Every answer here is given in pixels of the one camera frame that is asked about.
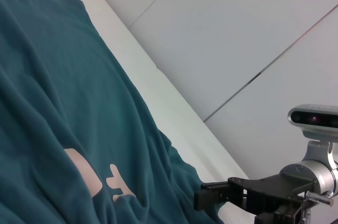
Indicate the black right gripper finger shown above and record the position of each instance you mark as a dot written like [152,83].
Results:
[215,185]
[208,199]

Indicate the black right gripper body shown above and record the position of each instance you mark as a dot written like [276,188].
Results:
[266,195]

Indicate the teal t-shirt with beige print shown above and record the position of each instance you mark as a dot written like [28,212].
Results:
[52,76]

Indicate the silver right camera bracket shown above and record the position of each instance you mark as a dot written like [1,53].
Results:
[317,150]

